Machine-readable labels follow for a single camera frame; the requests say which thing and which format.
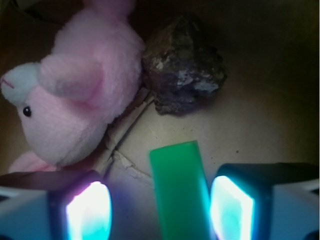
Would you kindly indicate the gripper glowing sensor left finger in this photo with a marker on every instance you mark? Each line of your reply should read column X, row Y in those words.
column 55, row 205

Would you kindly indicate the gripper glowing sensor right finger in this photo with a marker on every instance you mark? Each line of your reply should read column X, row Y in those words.
column 266, row 201

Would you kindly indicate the green rectangular block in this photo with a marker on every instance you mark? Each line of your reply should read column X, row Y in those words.
column 181, row 192

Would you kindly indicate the brown paper bag tray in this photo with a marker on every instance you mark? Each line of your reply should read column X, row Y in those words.
column 267, row 111

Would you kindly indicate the pink plush bunny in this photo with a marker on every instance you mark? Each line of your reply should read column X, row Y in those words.
column 66, row 101

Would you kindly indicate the dark brown rock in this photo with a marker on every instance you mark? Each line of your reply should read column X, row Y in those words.
column 180, row 68

